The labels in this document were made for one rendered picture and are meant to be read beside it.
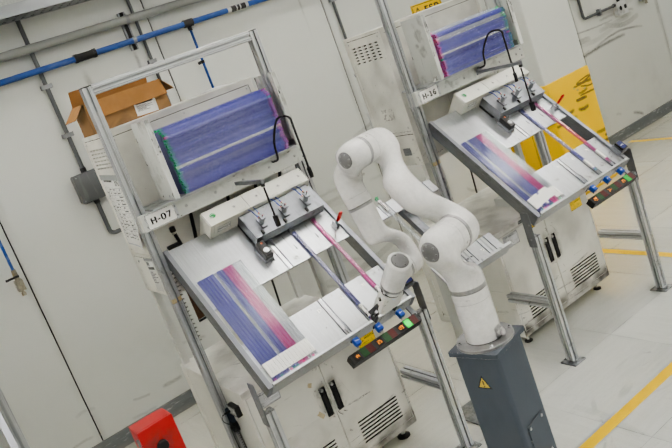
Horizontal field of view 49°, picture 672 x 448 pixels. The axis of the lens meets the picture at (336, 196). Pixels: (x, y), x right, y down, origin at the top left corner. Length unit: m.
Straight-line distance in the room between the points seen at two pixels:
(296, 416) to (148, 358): 1.65
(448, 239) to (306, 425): 1.20
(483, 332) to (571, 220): 1.74
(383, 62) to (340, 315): 1.44
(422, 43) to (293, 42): 1.50
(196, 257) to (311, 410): 0.78
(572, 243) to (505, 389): 1.74
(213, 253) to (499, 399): 1.23
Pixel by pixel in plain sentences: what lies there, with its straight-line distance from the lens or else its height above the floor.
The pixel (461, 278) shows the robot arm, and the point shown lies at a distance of 2.32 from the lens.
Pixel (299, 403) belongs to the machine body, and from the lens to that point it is 3.09.
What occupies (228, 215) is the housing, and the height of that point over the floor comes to 1.24.
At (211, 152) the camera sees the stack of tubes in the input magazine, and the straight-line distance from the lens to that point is 2.98.
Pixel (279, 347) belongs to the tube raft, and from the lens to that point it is 2.72.
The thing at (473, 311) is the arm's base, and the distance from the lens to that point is 2.37.
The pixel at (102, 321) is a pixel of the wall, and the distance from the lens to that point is 4.44.
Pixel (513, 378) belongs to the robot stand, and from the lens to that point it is 2.46.
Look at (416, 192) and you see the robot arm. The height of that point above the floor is 1.23.
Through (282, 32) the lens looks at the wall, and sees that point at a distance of 4.95.
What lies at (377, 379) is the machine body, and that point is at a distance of 3.28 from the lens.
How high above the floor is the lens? 1.77
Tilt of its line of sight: 12 degrees down
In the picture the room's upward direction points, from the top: 20 degrees counter-clockwise
